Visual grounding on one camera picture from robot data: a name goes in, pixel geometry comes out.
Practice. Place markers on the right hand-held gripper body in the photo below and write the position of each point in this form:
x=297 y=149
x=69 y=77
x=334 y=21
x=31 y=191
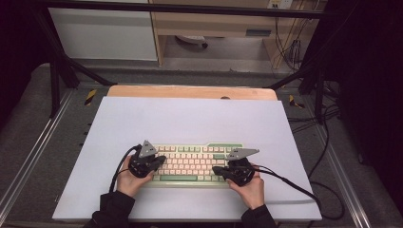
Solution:
x=242 y=172

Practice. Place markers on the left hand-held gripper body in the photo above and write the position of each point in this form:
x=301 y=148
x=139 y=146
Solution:
x=141 y=166

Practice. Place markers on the green and pink keyboard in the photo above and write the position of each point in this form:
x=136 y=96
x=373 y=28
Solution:
x=190 y=161

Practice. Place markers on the person's left hand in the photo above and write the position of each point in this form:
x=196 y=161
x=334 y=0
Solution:
x=130 y=183

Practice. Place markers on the person's right hand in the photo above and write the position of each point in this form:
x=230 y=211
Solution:
x=252 y=193

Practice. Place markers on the white table board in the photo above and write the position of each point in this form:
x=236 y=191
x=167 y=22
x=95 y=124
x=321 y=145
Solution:
x=190 y=123

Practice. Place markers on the wooden table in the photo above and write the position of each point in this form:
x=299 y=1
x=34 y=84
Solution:
x=177 y=91

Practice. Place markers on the yellow clamp right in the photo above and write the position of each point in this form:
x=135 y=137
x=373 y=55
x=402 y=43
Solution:
x=295 y=102

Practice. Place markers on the white chair base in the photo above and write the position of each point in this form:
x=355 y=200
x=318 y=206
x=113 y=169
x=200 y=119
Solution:
x=191 y=39

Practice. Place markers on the white cabinet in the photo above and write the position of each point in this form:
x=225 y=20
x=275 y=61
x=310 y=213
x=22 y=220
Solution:
x=104 y=34

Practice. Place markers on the light wooden desk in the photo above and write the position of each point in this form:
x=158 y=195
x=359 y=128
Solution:
x=215 y=25

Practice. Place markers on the black metal crossbar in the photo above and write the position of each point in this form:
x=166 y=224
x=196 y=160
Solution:
x=190 y=9

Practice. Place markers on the black curtain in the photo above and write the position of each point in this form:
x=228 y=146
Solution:
x=370 y=79
x=15 y=47

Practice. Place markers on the aluminium floor rail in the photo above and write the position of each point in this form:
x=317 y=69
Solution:
x=345 y=180
x=34 y=155

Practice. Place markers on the black metal frame stand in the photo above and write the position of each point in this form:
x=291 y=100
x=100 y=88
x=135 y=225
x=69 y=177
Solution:
x=319 y=91
x=54 y=82

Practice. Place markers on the white wall socket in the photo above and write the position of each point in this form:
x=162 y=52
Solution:
x=280 y=3

